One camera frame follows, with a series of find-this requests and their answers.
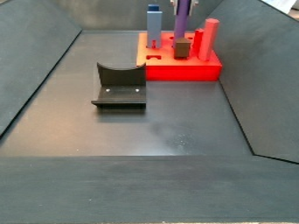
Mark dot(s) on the black curved holder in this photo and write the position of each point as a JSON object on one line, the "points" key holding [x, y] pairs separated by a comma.
{"points": [[122, 87]]}

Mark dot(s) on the purple round peg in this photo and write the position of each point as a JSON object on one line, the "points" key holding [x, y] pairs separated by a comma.
{"points": [[181, 18]]}

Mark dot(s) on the red star peg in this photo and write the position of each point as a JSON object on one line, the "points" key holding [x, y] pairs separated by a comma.
{"points": [[197, 42]]}

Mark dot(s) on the light blue square peg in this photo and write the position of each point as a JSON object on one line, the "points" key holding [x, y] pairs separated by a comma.
{"points": [[154, 29]]}

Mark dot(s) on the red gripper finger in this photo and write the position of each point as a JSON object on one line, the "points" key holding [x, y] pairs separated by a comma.
{"points": [[174, 2]]}

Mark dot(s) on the dark blue square peg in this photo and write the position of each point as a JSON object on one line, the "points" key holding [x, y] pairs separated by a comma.
{"points": [[154, 7]]}

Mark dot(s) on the pink round peg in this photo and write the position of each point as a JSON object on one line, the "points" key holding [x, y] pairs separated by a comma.
{"points": [[209, 37]]}

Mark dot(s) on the red peg board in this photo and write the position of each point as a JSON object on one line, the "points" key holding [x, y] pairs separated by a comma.
{"points": [[165, 68]]}

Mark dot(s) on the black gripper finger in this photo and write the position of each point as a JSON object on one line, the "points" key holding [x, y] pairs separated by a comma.
{"points": [[194, 3]]}

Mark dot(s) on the brown hexagonal peg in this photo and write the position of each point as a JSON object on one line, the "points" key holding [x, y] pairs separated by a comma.
{"points": [[182, 48]]}

